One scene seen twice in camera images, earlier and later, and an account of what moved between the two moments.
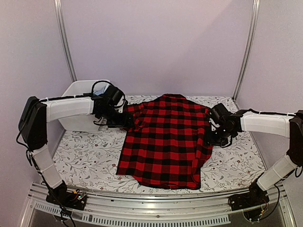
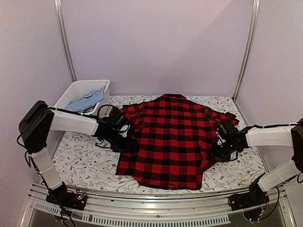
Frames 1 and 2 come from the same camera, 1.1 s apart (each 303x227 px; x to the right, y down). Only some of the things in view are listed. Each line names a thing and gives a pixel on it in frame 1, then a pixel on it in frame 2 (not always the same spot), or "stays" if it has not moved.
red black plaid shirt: (168, 140) stays
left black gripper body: (114, 119) → (117, 144)
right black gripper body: (220, 137) → (223, 153)
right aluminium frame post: (254, 16) stays
